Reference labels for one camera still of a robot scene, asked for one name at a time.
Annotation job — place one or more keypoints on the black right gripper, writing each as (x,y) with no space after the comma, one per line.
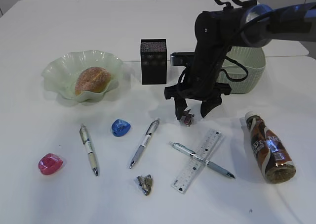
(213,29)

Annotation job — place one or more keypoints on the pink paper ball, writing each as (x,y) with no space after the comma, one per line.
(187,117)

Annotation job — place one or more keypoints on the grey paper ball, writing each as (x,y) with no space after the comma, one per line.
(146,183)

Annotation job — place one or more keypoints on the brown coffee drink bottle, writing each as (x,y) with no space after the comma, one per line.
(272,158)

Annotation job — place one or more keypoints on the sugared bread bun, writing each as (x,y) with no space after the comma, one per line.
(93,79)

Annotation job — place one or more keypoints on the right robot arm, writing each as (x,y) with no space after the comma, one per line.
(260,24)

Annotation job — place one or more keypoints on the grey grip right pen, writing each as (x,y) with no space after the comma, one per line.
(193,155)

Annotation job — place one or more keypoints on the grey grip pen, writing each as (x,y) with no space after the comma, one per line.
(193,155)
(148,135)

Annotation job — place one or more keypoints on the grey grip middle pen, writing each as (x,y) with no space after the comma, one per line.
(148,135)

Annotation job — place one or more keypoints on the black mesh pen holder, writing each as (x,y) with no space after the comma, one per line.
(153,55)

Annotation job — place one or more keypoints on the green plastic woven basket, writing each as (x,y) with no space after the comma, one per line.
(253,59)

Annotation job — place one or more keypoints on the beige retractable pen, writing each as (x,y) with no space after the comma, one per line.
(85,137)

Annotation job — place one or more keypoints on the green wavy glass plate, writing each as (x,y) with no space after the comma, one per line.
(60,75)

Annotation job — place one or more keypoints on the clear plastic ruler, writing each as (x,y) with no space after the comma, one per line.
(193,167)

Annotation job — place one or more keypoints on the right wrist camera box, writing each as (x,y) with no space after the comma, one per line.
(182,58)

